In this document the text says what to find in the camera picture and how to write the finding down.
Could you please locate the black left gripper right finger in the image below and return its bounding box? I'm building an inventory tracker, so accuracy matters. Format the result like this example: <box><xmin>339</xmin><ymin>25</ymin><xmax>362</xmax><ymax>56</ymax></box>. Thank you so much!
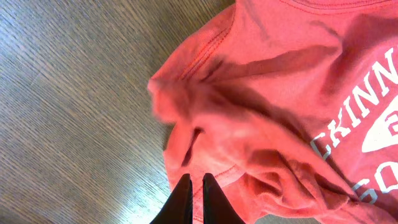
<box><xmin>203</xmin><ymin>173</ymin><xmax>244</xmax><ymax>224</ymax></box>

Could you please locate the orange printed t-shirt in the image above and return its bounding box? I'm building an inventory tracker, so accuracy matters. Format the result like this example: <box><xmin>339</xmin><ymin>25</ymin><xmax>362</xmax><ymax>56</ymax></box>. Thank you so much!
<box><xmin>148</xmin><ymin>1</ymin><xmax>397</xmax><ymax>223</ymax></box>

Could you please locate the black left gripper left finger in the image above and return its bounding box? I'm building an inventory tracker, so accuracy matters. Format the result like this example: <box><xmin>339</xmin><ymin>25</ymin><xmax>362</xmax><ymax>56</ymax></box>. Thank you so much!
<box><xmin>150</xmin><ymin>174</ymin><xmax>193</xmax><ymax>224</ymax></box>

